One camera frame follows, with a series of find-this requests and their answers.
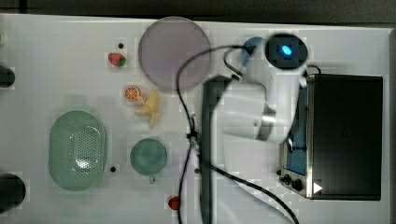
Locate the green cup with handle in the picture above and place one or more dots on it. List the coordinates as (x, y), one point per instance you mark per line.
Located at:
(148, 157)

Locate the black toaster oven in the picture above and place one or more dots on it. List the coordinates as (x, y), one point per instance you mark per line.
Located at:
(334, 148)

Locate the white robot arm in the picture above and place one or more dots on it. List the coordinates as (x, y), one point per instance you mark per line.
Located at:
(261, 106)

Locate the yellow toy banana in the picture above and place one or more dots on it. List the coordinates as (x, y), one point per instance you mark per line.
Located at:
(149, 107)

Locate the grey round plate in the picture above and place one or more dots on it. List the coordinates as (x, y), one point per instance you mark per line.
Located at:
(166, 45)

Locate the black cylinder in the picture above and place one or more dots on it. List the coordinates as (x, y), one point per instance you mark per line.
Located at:
(12, 192)
(7, 77)

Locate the red toy tomato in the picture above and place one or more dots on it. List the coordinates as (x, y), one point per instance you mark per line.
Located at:
(174, 203)

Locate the blue bowl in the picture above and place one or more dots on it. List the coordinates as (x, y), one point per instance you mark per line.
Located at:
(249, 48)

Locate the black cylinder lower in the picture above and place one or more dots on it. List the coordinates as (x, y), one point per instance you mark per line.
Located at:
(12, 192)

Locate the red toy strawberry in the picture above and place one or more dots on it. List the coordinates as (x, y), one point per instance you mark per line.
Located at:
(116, 59)

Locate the green oval strainer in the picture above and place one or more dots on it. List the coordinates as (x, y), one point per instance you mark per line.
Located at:
(77, 150)

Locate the toy orange slice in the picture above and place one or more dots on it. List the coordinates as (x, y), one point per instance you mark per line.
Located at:
(132, 93)

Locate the black cylinder upper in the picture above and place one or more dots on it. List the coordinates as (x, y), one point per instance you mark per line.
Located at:
(7, 77)

